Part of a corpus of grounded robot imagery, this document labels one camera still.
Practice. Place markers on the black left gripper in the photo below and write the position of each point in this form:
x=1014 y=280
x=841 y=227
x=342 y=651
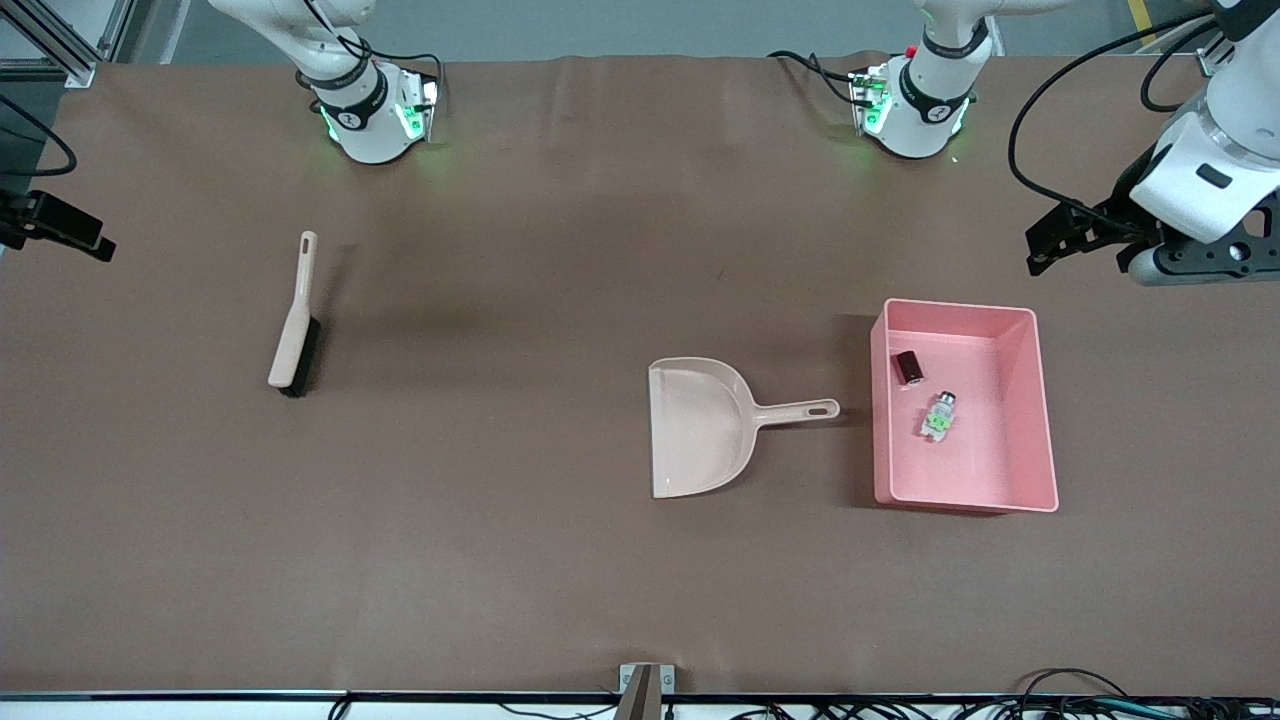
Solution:
x=1118 y=216

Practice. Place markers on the white green electronic component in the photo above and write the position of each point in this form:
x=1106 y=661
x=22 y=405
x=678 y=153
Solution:
x=940 y=420

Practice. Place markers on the dark maroon electronic component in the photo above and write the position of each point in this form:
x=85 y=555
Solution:
x=908 y=367

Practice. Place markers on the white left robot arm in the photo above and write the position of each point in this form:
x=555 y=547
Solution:
x=930 y=100

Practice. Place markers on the brown table mat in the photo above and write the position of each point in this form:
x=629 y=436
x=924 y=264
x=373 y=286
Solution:
x=500 y=250

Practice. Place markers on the aluminium frame profile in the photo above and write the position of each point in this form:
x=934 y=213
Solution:
x=80 y=75

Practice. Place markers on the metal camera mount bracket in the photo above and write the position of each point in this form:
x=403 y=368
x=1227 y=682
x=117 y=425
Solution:
x=645 y=690

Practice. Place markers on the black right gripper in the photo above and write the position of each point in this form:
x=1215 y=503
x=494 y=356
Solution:
x=30 y=219

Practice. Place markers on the pink plastic bin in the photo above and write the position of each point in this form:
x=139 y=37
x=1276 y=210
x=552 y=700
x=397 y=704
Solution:
x=1000 y=450

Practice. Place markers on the beige plastic dustpan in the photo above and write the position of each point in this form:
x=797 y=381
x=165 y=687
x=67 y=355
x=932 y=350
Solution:
x=700 y=430

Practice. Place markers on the beige hand brush black bristles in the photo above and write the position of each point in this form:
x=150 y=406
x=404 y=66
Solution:
x=290 y=350

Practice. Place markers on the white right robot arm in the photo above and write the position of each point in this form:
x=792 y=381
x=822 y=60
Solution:
x=370 y=120

